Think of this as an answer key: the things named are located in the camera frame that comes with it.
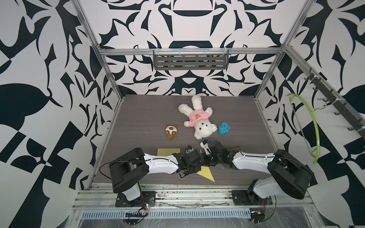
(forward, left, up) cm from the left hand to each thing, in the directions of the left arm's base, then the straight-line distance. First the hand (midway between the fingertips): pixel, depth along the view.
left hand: (201, 166), depth 84 cm
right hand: (+3, +3, +2) cm, 5 cm away
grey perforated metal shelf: (+60, +3, +33) cm, 68 cm away
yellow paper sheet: (+11, +20, -2) cm, 23 cm away
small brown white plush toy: (+24, +18, +2) cm, 30 cm away
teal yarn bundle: (+24, -19, +2) cm, 31 cm away
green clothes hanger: (+16, -53, +22) cm, 59 cm away
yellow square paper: (-4, -2, +2) cm, 5 cm away
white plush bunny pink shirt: (+29, -2, +8) cm, 30 cm away
